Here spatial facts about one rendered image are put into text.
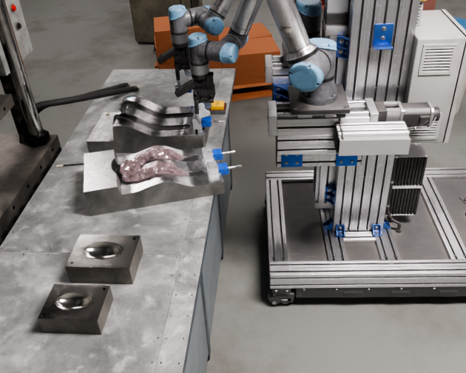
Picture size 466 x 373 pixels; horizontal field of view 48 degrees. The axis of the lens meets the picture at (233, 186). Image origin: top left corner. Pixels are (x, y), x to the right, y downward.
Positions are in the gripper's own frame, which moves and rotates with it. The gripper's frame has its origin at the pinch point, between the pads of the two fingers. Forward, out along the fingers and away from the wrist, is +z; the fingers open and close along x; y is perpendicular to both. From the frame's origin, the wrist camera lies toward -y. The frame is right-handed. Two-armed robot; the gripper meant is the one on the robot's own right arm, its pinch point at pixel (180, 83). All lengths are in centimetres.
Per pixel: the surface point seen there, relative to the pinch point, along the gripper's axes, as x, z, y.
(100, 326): -129, 12, -3
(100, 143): -36.1, 10.0, -29.7
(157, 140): -36.1, 8.5, -4.6
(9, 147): -30, 16, -75
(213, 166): -58, 7, 21
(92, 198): -78, 7, -20
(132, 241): -99, 8, 0
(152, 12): 299, 61, -83
